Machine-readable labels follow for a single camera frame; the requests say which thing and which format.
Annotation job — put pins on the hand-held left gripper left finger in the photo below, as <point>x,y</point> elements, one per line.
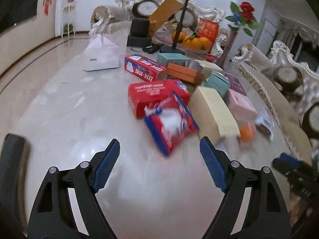
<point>107,164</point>

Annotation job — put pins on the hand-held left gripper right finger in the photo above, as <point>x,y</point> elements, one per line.
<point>214,165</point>

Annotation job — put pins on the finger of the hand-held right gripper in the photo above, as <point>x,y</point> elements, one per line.
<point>289,159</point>

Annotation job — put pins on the black round bin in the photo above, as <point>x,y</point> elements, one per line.
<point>12,169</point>

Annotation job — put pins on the orange box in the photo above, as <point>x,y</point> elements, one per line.
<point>184,72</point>

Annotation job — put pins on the round sofa cushion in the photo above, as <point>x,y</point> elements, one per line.
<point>286,76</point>
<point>188,17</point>
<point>144,8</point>
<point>311,120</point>

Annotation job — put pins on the white crumpled packet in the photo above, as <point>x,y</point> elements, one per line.
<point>264,122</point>

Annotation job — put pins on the orange round object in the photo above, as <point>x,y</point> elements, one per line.
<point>246,132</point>

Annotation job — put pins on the beige cardboard box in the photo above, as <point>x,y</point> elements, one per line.
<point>211,112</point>

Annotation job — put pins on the red blue white box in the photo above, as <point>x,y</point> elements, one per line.
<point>172,129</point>

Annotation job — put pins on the pink box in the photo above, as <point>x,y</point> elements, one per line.
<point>240,104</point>

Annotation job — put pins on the beige fringed sofa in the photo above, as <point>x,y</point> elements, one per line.
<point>269,84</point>

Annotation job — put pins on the large red box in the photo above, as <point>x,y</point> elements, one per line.
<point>149,94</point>

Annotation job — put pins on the teal box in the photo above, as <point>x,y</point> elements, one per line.
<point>172,58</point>
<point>218,82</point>

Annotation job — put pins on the purple box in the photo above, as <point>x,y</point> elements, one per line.
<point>235,83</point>

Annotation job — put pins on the long red box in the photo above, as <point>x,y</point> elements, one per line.
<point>143,67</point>

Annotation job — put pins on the pink white plastic bag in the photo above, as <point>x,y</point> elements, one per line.
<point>99,54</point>

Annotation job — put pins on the dark purple glass vase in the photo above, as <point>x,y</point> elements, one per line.
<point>228,47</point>

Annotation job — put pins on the orange fruit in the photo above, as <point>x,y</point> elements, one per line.
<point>197,42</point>
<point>206,43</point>
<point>180,36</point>

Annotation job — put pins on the black remote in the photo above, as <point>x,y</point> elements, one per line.
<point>152,47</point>

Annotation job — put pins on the beige curtain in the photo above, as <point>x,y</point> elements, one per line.
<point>299,34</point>

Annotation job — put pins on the black flat box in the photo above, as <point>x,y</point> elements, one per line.
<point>138,40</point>

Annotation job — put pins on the glass fruit tray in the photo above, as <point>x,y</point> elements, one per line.
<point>164,39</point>

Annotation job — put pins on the red gift packet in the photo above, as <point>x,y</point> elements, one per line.
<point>208,28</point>

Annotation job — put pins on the black cube box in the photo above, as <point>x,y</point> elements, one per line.
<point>139,27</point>

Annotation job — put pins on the black phone stand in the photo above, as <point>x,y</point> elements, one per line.
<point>183,12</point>

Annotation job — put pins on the white side table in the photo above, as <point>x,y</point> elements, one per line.
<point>67,12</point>

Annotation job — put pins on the red artificial flowers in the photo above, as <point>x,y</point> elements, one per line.
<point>246,8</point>

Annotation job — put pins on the black television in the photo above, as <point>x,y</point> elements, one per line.
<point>20,7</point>

